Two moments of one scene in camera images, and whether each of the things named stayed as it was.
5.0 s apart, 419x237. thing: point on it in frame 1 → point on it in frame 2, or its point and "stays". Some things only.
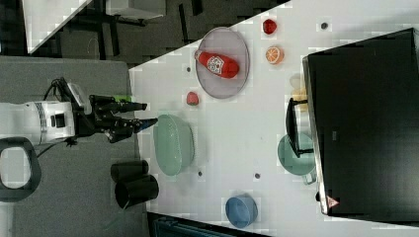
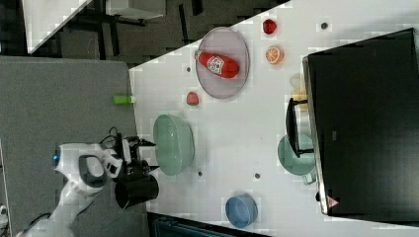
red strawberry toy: [269, 26] stays
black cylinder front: [131, 192] stays
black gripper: [100, 118] → [136, 166]
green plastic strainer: [174, 143] stays
